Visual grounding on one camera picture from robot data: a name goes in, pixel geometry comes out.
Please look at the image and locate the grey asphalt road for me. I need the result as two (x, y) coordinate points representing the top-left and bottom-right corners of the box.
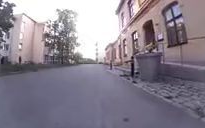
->
(0, 63), (205, 128)

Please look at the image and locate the tan two-storey building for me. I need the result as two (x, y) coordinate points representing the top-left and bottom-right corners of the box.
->
(103, 0), (205, 84)

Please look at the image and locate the cluster of green trees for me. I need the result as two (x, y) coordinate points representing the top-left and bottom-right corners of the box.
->
(43, 8), (84, 65)

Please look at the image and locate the distant tall mast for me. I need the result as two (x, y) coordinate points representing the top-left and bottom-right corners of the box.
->
(94, 41), (100, 64)

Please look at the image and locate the grass strip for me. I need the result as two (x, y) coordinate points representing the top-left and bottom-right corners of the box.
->
(0, 62), (74, 76)

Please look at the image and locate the grey cobblestone pavement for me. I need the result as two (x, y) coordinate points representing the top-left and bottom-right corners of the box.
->
(106, 64), (205, 126)

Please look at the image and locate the pink multi-storey building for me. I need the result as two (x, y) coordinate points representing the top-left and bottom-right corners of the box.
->
(0, 13), (58, 65)

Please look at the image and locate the grey concrete planter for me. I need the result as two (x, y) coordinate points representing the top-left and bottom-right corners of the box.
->
(134, 41), (164, 83)

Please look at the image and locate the dark short post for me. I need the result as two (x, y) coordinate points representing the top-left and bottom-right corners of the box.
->
(129, 55), (136, 78)
(108, 59), (114, 71)

